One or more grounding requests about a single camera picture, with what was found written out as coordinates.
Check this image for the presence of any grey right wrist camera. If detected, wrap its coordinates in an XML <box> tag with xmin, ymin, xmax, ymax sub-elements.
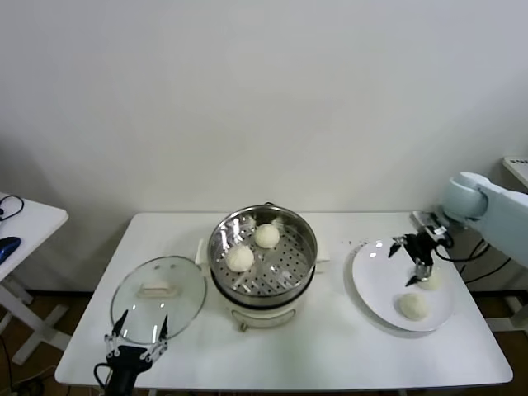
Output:
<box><xmin>410</xmin><ymin>210</ymin><xmax>449</xmax><ymax>238</ymax></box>

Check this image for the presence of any white shelf with label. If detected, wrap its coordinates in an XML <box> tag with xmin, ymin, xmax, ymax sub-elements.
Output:
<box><xmin>501</xmin><ymin>155</ymin><xmax>528</xmax><ymax>186</ymax></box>

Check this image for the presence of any blue computer mouse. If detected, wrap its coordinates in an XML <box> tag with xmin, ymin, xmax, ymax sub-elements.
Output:
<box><xmin>0</xmin><ymin>236</ymin><xmax>21</xmax><ymax>261</ymax></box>

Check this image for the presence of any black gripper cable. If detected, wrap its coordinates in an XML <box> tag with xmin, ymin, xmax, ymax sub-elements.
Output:
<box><xmin>93</xmin><ymin>362</ymin><xmax>113</xmax><ymax>388</ymax></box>
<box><xmin>432</xmin><ymin>237</ymin><xmax>493</xmax><ymax>263</ymax></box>

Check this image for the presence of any white steamed baozi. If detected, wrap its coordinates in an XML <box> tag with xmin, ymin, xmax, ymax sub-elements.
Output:
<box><xmin>253</xmin><ymin>224</ymin><xmax>281</xmax><ymax>249</ymax></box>
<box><xmin>414</xmin><ymin>270</ymin><xmax>442</xmax><ymax>292</ymax></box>
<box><xmin>397</xmin><ymin>292</ymin><xmax>429</xmax><ymax>321</ymax></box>
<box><xmin>225</xmin><ymin>245</ymin><xmax>255</xmax><ymax>273</ymax></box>

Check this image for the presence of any glass pot lid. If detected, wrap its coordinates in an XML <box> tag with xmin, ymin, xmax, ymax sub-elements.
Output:
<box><xmin>110</xmin><ymin>255</ymin><xmax>207</xmax><ymax>346</ymax></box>

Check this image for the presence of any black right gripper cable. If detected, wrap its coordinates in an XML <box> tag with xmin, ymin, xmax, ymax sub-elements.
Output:
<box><xmin>432</xmin><ymin>237</ymin><xmax>493</xmax><ymax>263</ymax></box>

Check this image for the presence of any black cable on side table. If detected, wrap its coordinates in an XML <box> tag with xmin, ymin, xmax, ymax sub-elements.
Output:
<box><xmin>0</xmin><ymin>194</ymin><xmax>25</xmax><ymax>222</ymax></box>

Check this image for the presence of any white oval plate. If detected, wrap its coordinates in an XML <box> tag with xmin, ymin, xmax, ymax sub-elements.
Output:
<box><xmin>344</xmin><ymin>240</ymin><xmax>458</xmax><ymax>333</ymax></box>

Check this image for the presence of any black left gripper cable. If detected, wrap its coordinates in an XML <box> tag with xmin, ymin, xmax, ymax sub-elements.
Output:
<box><xmin>93</xmin><ymin>362</ymin><xmax>113</xmax><ymax>388</ymax></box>

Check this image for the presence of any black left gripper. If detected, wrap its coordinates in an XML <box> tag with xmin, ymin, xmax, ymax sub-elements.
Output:
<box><xmin>103</xmin><ymin>309</ymin><xmax>170</xmax><ymax>396</ymax></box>

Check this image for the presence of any white electric pot base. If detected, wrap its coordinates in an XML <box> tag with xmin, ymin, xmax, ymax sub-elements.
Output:
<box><xmin>193</xmin><ymin>238</ymin><xmax>331</xmax><ymax>333</ymax></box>

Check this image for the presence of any white side table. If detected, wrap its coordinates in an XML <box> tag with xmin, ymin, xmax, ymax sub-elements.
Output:
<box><xmin>0</xmin><ymin>191</ymin><xmax>72</xmax><ymax>366</ymax></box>

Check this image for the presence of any stainless steel steamer basket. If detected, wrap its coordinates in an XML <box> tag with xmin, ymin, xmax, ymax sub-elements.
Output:
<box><xmin>194</xmin><ymin>205</ymin><xmax>332</xmax><ymax>299</ymax></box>

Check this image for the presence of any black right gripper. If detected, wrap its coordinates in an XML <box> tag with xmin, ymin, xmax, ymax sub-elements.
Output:
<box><xmin>387</xmin><ymin>233</ymin><xmax>438</xmax><ymax>288</ymax></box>

